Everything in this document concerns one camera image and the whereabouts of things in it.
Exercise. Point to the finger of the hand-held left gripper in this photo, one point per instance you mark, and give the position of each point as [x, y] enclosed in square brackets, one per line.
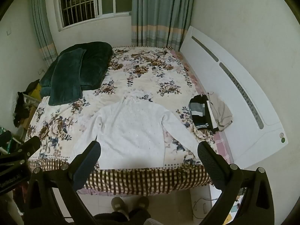
[25, 148]
[4, 137]

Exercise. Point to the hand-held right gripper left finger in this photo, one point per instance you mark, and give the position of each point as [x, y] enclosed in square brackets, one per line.
[85, 166]

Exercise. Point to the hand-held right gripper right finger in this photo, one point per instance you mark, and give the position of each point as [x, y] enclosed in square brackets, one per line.
[211, 166]

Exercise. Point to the white towel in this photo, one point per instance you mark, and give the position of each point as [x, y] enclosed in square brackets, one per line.
[136, 131]

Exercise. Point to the black clothes pile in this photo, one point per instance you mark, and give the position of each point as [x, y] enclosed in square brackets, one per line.
[20, 109]

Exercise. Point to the pink checked mattress sheet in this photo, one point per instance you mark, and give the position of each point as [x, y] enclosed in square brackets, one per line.
[222, 143]

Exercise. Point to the grey slipper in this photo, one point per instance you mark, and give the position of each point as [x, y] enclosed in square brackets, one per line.
[143, 202]
[119, 206]

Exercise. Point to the beige garment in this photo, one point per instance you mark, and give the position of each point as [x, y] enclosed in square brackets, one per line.
[221, 112]

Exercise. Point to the black striped garment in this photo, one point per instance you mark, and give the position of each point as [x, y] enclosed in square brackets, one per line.
[198, 112]

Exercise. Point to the dark green pillow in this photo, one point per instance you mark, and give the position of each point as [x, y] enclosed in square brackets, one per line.
[66, 79]

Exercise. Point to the dark green blanket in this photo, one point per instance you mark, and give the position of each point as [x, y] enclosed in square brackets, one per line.
[93, 61]

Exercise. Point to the floral bedsheet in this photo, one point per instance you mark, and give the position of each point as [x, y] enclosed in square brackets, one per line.
[145, 75]

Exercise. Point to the narrow grey-green curtain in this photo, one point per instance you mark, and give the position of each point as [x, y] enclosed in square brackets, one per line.
[43, 28]

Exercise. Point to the wide grey-green curtain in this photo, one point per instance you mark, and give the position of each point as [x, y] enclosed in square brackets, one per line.
[161, 11]

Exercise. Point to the barred window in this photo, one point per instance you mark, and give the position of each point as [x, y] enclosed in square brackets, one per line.
[93, 0]

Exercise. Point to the wall outlet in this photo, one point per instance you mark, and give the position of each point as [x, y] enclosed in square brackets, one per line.
[41, 70]

